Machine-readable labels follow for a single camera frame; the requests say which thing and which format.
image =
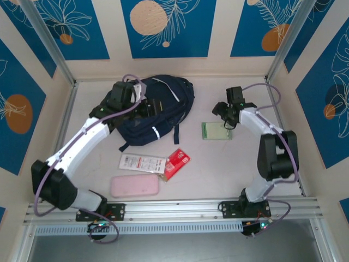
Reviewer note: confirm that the navy blue student backpack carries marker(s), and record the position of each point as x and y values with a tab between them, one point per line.
169	101

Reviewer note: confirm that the grey metal panel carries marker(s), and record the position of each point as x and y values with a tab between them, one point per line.
174	249

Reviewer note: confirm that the pink pencil case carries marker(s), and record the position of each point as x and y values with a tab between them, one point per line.
135	185

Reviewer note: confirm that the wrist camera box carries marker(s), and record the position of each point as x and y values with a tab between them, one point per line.
121	94
234	95

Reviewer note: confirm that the aluminium side rail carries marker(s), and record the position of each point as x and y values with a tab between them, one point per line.
278	109
65	117

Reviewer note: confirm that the white plastic stationery pack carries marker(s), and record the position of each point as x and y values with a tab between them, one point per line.
139	163

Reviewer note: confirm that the red packet white print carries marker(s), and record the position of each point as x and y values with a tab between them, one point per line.
178	161

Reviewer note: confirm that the aluminium frame post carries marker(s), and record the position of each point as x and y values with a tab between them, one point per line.
291	38
46	41

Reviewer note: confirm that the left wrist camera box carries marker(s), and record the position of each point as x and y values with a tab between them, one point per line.
121	94

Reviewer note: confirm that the green notebook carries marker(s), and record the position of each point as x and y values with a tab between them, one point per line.
214	131

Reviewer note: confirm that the black controller board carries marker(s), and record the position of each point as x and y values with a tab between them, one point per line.
255	227
96	227

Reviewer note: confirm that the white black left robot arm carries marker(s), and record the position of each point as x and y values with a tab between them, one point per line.
79	147

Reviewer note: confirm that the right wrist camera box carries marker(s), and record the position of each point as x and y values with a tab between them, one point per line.
234	95

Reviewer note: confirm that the aluminium frame rail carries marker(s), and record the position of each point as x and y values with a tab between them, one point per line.
174	211

